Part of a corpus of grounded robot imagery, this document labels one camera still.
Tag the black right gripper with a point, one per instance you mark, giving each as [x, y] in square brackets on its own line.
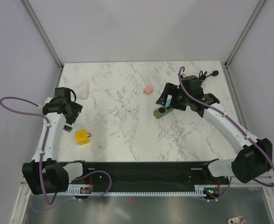
[171, 89]

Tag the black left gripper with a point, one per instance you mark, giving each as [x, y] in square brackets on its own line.
[76, 109]

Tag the teal USB plug adapter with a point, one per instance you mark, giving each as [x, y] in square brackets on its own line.
[168, 103]

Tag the yellow plug adapter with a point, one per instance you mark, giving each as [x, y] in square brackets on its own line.
[82, 137]

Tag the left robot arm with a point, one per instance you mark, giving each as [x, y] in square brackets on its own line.
[45, 174]

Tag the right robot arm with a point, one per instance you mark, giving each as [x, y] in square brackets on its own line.
[254, 155]

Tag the pink plug adapter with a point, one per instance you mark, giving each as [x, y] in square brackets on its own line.
[148, 90]

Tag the green power strip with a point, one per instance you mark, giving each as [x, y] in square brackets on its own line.
[162, 111]

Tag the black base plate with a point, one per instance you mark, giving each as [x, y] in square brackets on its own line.
[107, 174]

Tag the white slotted cable duct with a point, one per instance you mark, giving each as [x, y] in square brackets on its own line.
[151, 190]

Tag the aluminium frame rail left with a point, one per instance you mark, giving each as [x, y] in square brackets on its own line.
[33, 16]

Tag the aluminium frame rail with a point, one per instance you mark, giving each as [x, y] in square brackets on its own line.
[245, 31]
[33, 16]

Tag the aluminium frame rail right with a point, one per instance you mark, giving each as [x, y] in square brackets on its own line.
[245, 31]

